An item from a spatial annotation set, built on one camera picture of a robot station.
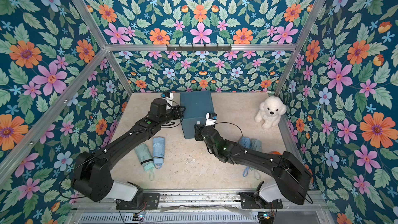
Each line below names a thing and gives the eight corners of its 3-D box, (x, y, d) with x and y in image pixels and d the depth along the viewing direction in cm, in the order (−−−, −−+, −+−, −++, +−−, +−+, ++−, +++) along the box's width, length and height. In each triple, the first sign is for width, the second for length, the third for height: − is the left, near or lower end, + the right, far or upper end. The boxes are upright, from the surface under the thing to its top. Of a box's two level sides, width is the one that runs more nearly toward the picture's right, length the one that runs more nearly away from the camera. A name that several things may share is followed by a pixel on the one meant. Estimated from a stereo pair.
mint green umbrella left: (149, 182, 81) (147, 180, 79) (135, 150, 93) (133, 147, 90) (161, 174, 84) (159, 172, 81) (146, 144, 95) (144, 141, 93)
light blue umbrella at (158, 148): (153, 169, 86) (150, 167, 82) (155, 140, 97) (153, 137, 94) (164, 167, 86) (162, 165, 83) (164, 139, 98) (163, 135, 94)
